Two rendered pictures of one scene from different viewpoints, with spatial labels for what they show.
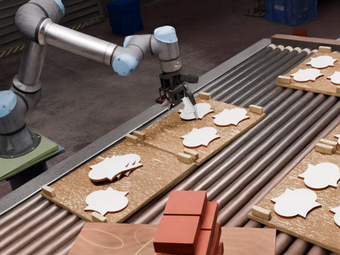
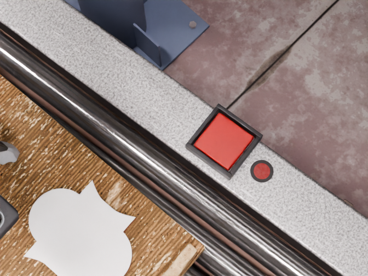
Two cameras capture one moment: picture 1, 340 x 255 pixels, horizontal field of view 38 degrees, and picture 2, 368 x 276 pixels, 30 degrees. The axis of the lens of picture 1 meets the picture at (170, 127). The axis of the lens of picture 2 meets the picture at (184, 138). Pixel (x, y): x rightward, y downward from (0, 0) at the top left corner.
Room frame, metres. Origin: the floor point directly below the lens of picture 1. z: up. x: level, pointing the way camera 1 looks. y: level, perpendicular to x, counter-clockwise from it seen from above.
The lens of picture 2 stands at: (1.93, -0.27, 1.83)
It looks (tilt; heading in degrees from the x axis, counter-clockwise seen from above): 73 degrees down; 84
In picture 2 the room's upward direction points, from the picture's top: 2 degrees counter-clockwise
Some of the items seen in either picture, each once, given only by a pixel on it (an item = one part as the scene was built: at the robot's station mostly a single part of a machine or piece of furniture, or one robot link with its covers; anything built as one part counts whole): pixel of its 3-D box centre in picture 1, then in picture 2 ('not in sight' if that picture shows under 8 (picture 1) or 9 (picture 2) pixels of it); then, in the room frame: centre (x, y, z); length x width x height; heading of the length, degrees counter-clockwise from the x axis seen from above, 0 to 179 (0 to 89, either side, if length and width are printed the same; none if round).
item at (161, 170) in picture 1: (119, 179); not in sight; (1.42, 0.20, 0.93); 0.41 x 0.35 x 0.02; 133
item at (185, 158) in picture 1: (184, 157); not in sight; (1.45, -0.03, 0.95); 0.06 x 0.02 x 0.03; 43
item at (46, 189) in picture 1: (48, 191); not in sight; (1.38, 0.43, 0.95); 0.06 x 0.02 x 0.03; 43
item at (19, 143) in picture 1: (14, 135); not in sight; (1.84, 0.64, 0.95); 0.15 x 0.15 x 0.10
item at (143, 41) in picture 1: (139, 47); not in sight; (1.70, 0.06, 1.29); 0.11 x 0.11 x 0.08; 67
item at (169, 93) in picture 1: (173, 84); not in sight; (1.67, -0.04, 1.13); 0.09 x 0.08 x 0.12; 131
